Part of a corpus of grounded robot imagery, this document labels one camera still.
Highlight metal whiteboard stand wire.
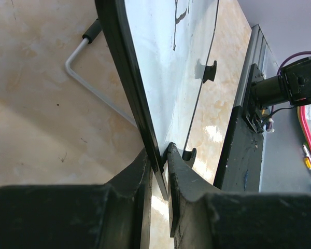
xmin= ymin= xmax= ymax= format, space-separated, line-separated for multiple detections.
xmin=65 ymin=17 xmax=138 ymax=128

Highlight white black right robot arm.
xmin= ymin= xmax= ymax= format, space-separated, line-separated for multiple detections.
xmin=251 ymin=57 xmax=311 ymax=107

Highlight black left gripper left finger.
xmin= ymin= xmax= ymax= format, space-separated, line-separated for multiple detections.
xmin=0 ymin=150 xmax=152 ymax=248

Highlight black framed whiteboard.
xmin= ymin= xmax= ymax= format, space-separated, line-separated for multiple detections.
xmin=95 ymin=1 xmax=219 ymax=199

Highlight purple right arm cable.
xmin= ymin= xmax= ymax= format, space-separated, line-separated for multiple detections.
xmin=265 ymin=51 xmax=311 ymax=130

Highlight aluminium frame rail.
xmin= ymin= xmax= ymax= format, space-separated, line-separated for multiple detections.
xmin=233 ymin=24 xmax=267 ymax=107

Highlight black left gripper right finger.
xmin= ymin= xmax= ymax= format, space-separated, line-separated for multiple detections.
xmin=167 ymin=143 xmax=311 ymax=248

